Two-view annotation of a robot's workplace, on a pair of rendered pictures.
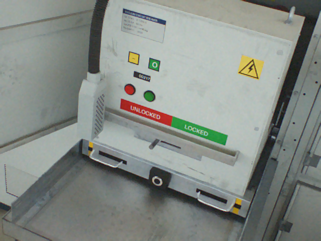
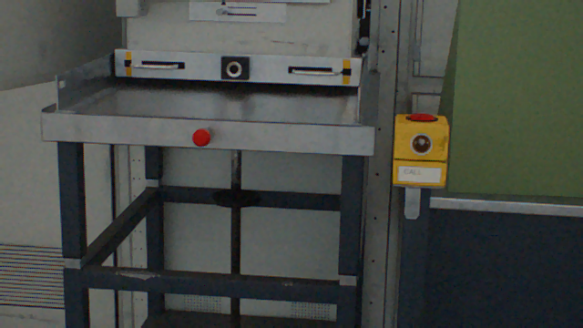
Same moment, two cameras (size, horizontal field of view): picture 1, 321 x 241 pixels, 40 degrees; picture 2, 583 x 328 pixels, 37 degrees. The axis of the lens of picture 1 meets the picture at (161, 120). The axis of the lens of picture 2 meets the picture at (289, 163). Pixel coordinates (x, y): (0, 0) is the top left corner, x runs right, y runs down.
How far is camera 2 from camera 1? 105 cm
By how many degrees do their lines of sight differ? 21
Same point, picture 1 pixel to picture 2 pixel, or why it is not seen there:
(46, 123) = (47, 69)
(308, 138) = (409, 23)
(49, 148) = (31, 178)
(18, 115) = (12, 42)
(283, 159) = (385, 66)
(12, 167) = not seen: outside the picture
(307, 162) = (416, 57)
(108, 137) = (152, 36)
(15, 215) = (60, 102)
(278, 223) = not seen: hidden behind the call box
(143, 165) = (209, 59)
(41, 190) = (81, 92)
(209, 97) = not seen: outside the picture
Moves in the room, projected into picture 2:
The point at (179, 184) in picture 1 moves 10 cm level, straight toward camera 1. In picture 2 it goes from (263, 70) to (268, 77)
